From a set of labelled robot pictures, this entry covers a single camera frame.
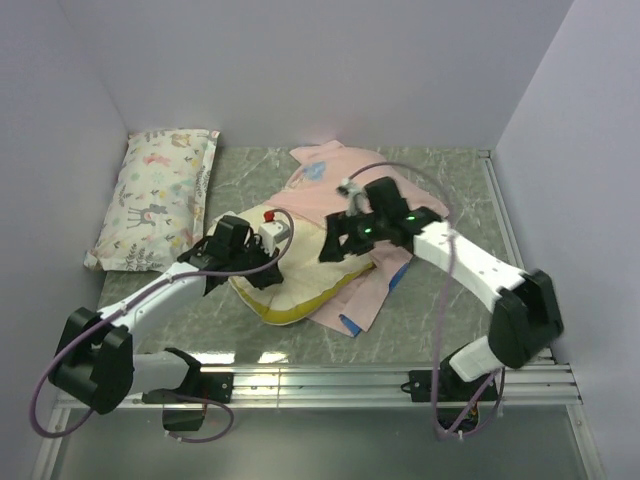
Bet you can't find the purple cable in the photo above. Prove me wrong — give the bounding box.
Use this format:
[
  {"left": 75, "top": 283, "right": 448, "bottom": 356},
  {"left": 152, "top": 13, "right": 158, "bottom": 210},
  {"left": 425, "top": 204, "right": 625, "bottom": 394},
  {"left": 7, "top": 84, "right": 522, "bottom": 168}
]
[
  {"left": 344, "top": 162, "right": 506, "bottom": 441},
  {"left": 30, "top": 208, "right": 297, "bottom": 444}
]

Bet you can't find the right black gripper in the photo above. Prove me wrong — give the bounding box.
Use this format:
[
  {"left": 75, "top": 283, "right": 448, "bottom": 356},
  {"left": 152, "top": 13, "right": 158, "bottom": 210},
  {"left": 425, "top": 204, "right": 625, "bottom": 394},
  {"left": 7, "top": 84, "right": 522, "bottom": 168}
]
[{"left": 319, "top": 207, "right": 391, "bottom": 262}]

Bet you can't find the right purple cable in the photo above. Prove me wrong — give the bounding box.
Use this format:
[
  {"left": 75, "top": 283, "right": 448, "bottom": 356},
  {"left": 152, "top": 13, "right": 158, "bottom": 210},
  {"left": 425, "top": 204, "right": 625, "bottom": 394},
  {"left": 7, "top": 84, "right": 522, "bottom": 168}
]
[{"left": 344, "top": 162, "right": 506, "bottom": 441}]

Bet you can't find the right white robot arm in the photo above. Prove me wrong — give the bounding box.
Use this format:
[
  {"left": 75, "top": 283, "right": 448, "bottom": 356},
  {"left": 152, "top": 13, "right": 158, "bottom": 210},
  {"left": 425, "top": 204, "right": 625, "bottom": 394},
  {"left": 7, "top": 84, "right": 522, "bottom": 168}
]
[{"left": 319, "top": 177, "right": 564, "bottom": 400}]

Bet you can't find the aluminium mounting rail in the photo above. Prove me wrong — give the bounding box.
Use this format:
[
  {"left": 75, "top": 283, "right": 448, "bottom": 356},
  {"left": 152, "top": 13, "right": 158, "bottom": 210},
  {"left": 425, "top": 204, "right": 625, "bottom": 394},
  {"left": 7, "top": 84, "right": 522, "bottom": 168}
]
[{"left": 54, "top": 363, "right": 584, "bottom": 411}]

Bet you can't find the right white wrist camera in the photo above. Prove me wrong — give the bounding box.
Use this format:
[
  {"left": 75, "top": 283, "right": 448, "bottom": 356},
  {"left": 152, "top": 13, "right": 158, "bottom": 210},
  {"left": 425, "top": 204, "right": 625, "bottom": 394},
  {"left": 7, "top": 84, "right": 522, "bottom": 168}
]
[{"left": 336, "top": 178, "right": 367, "bottom": 216}]

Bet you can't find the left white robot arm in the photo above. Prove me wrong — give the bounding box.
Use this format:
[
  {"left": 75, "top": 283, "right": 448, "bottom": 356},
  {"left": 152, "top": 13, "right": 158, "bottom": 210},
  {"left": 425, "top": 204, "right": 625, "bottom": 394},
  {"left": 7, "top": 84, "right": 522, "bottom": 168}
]
[{"left": 48, "top": 212, "right": 292, "bottom": 414}]

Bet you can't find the cream yellow-edged pillow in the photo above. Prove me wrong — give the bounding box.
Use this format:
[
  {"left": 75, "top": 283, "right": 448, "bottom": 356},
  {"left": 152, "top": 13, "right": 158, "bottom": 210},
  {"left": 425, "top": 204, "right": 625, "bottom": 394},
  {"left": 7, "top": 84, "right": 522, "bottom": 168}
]
[{"left": 230, "top": 216, "right": 373, "bottom": 326}]

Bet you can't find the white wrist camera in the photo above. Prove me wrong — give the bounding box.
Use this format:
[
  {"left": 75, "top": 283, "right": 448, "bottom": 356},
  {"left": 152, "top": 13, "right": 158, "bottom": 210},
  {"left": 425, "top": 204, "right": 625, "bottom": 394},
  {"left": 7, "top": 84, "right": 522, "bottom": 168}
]
[
  {"left": 257, "top": 210, "right": 293, "bottom": 255},
  {"left": 336, "top": 178, "right": 367, "bottom": 216}
]

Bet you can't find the pink pillowcase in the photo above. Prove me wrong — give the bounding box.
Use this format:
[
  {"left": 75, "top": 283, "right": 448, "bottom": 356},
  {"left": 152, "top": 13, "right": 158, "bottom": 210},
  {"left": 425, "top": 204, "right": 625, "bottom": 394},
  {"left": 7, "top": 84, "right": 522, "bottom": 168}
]
[{"left": 262, "top": 140, "right": 451, "bottom": 337}]

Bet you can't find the white patterned pillow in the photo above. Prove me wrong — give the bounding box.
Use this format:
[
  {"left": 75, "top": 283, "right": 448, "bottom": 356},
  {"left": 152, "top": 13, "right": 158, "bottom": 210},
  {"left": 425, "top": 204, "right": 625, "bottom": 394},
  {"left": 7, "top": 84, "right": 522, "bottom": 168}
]
[{"left": 84, "top": 129, "right": 219, "bottom": 272}]

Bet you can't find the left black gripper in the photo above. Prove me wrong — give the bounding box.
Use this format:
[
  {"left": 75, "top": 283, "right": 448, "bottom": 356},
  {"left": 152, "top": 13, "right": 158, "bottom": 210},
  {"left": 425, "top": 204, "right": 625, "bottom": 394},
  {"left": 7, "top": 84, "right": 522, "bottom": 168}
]
[{"left": 228, "top": 236, "right": 283, "bottom": 290}]

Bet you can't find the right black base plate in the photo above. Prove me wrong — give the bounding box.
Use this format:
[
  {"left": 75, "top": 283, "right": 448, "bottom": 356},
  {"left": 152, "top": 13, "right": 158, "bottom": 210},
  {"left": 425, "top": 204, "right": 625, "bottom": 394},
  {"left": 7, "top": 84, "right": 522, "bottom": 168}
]
[{"left": 400, "top": 369, "right": 489, "bottom": 403}]

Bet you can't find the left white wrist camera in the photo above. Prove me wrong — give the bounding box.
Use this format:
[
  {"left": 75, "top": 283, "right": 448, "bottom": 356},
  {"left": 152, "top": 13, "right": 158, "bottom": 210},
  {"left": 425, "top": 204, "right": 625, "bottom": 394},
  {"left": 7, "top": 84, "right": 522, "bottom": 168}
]
[{"left": 257, "top": 210, "right": 293, "bottom": 255}]

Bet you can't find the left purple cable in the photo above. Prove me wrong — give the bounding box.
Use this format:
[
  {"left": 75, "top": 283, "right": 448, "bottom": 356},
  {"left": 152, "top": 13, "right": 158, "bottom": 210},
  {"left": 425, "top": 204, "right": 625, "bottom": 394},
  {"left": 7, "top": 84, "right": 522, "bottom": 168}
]
[{"left": 30, "top": 208, "right": 297, "bottom": 444}]

